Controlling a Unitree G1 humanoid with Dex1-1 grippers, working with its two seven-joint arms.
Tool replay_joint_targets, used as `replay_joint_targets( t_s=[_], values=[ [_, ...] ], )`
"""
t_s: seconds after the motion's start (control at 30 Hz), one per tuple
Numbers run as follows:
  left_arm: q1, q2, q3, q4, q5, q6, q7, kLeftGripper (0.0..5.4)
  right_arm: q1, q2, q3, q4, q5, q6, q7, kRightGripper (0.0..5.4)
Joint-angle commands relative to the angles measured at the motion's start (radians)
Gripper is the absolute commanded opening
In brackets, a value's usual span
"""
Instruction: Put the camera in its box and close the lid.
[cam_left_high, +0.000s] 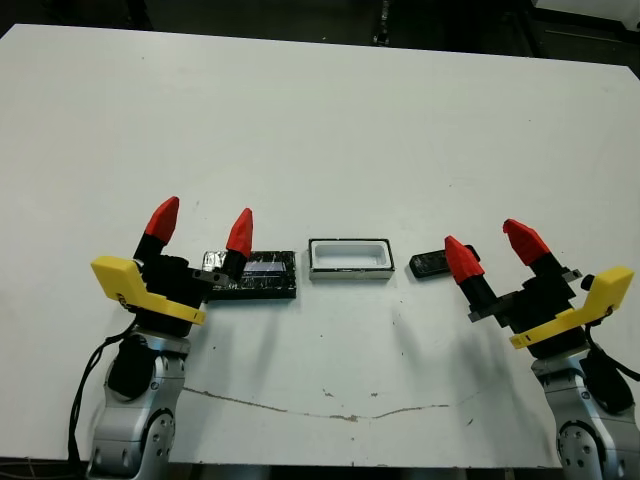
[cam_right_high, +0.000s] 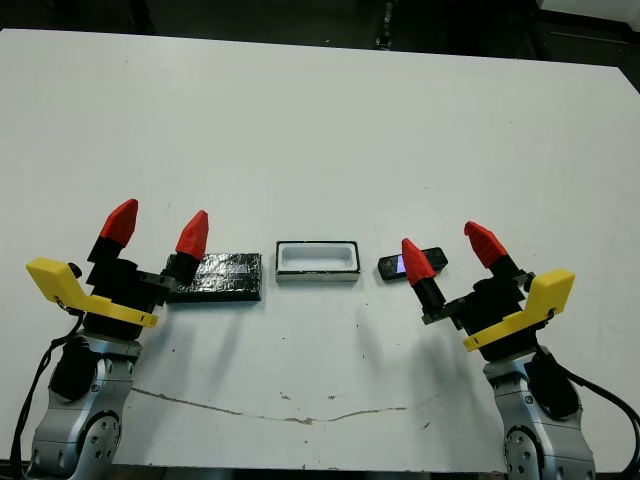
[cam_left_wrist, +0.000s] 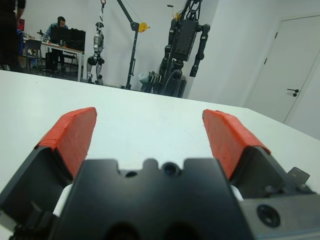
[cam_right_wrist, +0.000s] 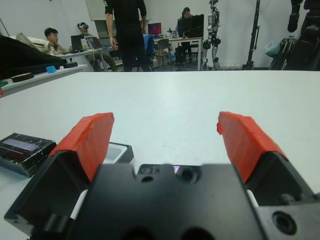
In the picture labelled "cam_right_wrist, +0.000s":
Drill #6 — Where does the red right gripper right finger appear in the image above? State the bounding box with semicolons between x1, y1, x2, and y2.
216;111;316;207

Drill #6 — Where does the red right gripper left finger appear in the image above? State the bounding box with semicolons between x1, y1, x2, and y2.
4;112;115;229

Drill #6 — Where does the black taped box lid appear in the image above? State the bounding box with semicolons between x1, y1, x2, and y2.
0;133;58;179

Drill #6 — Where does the black oblong camera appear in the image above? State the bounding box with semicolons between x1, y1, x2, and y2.
137;163;204;186

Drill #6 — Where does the box base with white inlay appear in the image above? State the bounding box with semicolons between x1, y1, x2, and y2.
107;141;135;165

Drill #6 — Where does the white side table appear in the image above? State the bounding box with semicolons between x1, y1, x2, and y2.
0;64;89;99

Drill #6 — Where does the white desk with laptops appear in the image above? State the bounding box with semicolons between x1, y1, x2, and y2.
58;46;114;73

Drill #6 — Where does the black flat block orange top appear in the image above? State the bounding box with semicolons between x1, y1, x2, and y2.
11;72;35;84

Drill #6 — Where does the folded tripod bundle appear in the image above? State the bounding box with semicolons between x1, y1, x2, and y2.
268;36;299;71

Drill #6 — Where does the teal plastic bag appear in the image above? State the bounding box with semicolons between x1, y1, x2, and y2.
263;39;284;59

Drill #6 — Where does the laptop with purple screen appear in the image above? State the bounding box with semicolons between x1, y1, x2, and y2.
87;36;111;49

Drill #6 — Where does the black laptop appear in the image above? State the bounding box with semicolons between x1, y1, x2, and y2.
70;34;85;53

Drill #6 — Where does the black tall stand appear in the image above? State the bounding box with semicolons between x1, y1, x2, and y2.
241;0;261;71

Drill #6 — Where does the seated person in beige jacket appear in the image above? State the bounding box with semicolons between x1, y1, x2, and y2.
37;27;73;58

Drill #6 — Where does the black cloth heap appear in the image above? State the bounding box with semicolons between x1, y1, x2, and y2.
0;34;66;80

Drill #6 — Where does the black computer tower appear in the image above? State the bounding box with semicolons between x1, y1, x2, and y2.
174;46;186;65

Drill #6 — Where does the seated person with VR headset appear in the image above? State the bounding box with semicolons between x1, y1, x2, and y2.
76;21;118;72

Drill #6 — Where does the silver humanoid robot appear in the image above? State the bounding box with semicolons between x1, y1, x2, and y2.
201;0;223;71

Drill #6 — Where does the standing person in black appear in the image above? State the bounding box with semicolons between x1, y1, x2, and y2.
104;0;153;73

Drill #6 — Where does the blue jacket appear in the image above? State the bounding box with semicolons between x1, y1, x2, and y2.
143;33;156;58

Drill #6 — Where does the beige bag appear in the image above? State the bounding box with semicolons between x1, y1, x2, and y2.
16;32;46;53

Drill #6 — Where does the white desk with monitors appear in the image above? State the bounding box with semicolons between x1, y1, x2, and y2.
152;36;204;71

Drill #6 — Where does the grey chair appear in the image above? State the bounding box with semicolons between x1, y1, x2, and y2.
154;38;171;69

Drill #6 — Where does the black humanoid robot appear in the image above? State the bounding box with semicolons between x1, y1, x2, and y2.
287;0;320;72

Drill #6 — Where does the black monitor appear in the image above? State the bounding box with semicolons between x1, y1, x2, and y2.
177;14;205;38

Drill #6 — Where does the monitor with red screen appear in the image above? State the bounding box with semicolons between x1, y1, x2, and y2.
147;22;163;35

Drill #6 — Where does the seated person behind black monitor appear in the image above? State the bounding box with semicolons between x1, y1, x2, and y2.
174;6;198;71

